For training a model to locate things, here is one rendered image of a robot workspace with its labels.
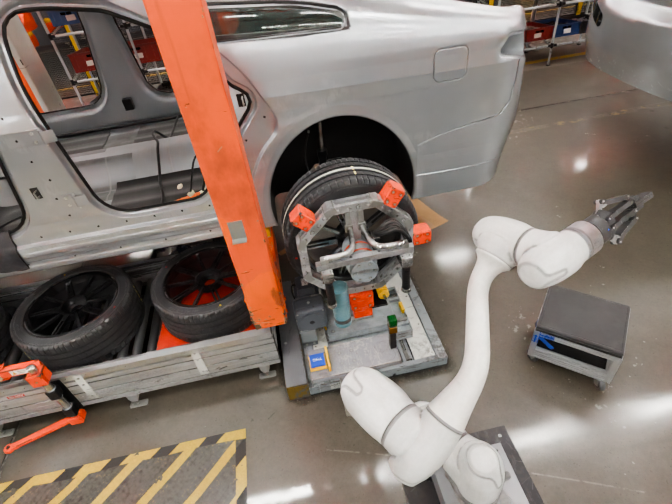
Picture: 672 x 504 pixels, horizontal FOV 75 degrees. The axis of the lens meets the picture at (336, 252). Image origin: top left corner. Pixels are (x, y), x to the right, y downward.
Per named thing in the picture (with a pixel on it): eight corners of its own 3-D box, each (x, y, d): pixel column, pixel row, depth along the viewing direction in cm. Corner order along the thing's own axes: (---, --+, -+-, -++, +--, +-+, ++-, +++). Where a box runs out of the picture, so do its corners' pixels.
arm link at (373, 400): (447, 470, 164) (404, 429, 177) (473, 435, 165) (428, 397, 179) (373, 452, 103) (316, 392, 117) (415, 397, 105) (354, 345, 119)
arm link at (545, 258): (593, 234, 99) (543, 218, 110) (546, 267, 95) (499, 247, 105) (592, 271, 105) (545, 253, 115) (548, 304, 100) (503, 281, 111)
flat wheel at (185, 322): (250, 253, 303) (242, 226, 287) (286, 313, 256) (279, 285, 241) (155, 290, 283) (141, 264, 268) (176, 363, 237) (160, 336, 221)
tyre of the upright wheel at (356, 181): (429, 185, 226) (319, 134, 197) (446, 210, 208) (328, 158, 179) (362, 274, 258) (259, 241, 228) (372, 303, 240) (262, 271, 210)
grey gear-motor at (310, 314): (321, 295, 291) (314, 256, 268) (332, 345, 259) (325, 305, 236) (294, 301, 289) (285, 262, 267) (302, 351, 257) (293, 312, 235)
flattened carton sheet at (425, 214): (407, 192, 388) (407, 189, 385) (448, 221, 349) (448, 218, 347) (379, 204, 378) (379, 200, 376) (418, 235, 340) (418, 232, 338)
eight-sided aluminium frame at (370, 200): (408, 273, 228) (409, 184, 192) (412, 281, 223) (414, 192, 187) (307, 294, 223) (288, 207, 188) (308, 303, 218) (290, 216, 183)
